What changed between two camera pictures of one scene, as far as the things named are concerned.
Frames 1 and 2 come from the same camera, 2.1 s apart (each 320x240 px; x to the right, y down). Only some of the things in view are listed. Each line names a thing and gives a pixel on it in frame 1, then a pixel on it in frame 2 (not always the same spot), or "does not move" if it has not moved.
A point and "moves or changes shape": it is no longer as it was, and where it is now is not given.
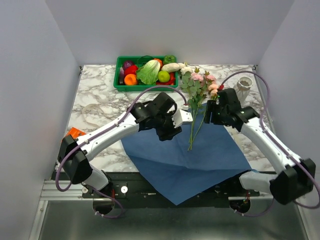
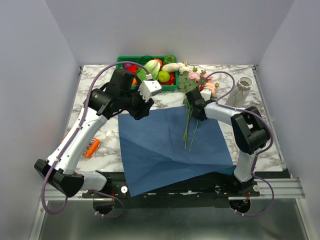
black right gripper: [211, 106] to [201, 118]
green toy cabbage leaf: [148, 73] does not move
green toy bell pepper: [169, 59] does not move
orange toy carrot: [159, 60] does not move
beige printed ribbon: [86, 120] moves or changes shape
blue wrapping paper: [191, 164] moves or changes shape
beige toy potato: [170, 67] does not move
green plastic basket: [118, 86] does not move
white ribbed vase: [243, 86] does not move
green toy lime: [163, 76] does not move
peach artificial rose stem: [213, 88] moves or changes shape
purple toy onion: [127, 63] does not move
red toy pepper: [130, 69] does not move
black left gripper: [172, 131] to [144, 109]
